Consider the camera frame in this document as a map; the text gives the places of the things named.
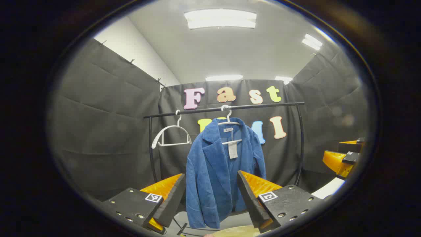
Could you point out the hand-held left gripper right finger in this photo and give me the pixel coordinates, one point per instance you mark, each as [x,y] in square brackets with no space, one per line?
[251,204]

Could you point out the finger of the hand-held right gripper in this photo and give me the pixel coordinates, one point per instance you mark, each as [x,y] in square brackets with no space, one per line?
[352,146]
[338,163]

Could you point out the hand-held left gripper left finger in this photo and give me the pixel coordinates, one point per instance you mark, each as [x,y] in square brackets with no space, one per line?
[172,204]

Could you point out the cream laundry hamper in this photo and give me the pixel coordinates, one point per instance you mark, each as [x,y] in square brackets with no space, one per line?
[236,232]

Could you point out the white plastic clothes hanger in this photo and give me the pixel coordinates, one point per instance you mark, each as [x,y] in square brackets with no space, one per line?
[227,122]
[171,128]

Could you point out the black metal clothes rack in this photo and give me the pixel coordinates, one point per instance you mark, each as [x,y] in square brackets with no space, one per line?
[197,110]

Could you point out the white table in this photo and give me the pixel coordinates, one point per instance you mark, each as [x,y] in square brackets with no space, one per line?
[329,188]

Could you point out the black backdrop cloth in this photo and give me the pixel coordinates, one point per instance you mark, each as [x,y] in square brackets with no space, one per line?
[108,131]

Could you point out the large ceiling light panel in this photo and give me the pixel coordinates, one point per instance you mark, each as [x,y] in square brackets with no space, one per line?
[220,19]

